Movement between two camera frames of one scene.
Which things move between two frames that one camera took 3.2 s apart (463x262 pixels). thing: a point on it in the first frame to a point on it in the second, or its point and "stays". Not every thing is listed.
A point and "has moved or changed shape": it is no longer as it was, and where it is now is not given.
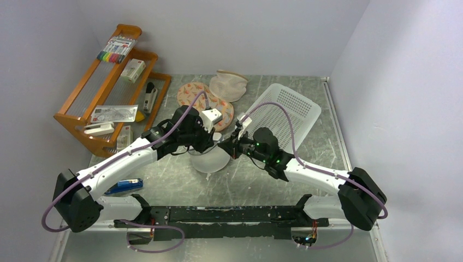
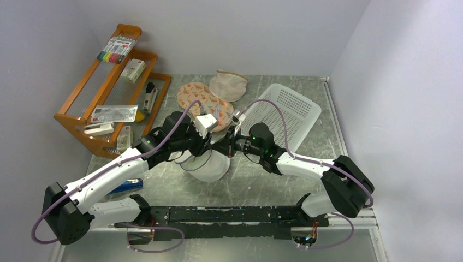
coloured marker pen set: (117, 49) stays
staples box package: (125, 137) stays
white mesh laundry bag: (213, 159) has moved or changed shape
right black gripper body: (241, 144) stays
